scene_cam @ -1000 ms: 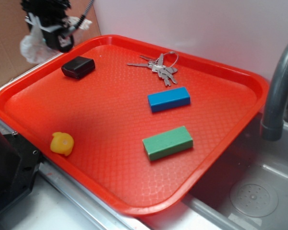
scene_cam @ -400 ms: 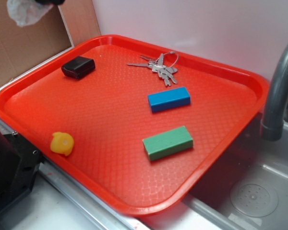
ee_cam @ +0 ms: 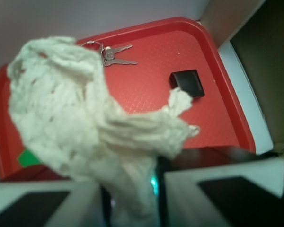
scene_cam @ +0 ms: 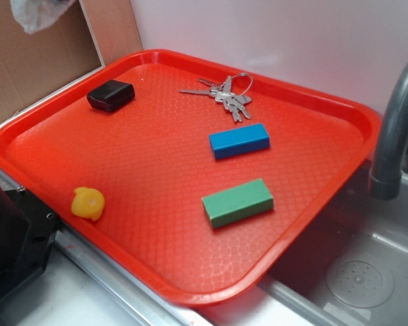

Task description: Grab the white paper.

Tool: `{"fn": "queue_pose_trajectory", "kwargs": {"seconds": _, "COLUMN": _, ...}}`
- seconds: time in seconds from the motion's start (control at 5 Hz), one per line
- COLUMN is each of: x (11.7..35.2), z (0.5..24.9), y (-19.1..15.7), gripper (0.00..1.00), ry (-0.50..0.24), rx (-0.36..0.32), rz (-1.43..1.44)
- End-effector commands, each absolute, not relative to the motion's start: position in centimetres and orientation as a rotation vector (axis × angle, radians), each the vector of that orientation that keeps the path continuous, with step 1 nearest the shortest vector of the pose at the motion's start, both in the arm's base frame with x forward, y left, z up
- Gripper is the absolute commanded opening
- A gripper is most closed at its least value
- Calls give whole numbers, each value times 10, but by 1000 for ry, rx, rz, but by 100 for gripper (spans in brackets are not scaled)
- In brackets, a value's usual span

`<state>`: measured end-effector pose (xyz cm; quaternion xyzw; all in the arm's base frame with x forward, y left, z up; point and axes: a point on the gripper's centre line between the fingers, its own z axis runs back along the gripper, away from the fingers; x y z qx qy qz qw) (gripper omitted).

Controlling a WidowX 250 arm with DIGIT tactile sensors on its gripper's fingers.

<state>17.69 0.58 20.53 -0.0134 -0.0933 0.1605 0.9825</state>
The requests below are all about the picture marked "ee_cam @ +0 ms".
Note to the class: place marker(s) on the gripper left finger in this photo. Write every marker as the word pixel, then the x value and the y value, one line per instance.
pixel 50 204

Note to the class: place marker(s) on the red plastic tray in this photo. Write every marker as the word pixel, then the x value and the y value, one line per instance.
pixel 160 48

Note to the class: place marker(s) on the black rectangular block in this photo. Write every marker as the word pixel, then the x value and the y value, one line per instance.
pixel 188 81

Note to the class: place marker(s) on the white paper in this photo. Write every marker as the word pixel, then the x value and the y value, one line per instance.
pixel 61 106

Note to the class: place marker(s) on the green rectangular block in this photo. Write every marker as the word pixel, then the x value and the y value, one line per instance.
pixel 26 159

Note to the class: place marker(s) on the bunch of silver keys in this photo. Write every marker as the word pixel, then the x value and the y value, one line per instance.
pixel 108 54

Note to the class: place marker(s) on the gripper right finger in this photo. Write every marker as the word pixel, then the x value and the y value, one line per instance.
pixel 221 187

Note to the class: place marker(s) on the brown cardboard panel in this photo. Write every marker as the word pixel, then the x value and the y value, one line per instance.
pixel 249 35

